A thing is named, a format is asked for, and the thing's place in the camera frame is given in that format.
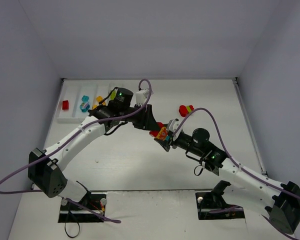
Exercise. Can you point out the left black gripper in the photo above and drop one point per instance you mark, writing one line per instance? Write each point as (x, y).
(147, 116)

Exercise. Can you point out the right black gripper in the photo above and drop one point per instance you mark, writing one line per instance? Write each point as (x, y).
(170, 143)

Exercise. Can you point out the red long lego brick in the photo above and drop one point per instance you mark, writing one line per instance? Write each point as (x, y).
(154, 133)

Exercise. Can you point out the red rounded lego brick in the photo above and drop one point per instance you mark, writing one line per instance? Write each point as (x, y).
(183, 110)

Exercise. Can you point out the green sloped lego brick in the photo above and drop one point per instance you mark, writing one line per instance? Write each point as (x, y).
(189, 108)

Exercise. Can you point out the blue printed round lego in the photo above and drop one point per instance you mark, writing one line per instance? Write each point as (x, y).
(84, 106)

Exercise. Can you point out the green long lego brick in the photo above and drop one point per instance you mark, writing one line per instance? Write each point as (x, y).
(113, 95)

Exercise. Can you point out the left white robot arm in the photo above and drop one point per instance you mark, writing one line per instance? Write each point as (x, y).
(47, 166)

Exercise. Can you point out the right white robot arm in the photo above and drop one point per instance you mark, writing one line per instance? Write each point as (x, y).
(238, 185)

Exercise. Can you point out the white divided sorting tray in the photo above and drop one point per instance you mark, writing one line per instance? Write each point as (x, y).
(73, 91)

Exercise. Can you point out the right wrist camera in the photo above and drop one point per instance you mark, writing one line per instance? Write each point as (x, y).
(174, 128)

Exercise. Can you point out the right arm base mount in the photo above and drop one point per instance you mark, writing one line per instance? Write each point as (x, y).
(212, 206)

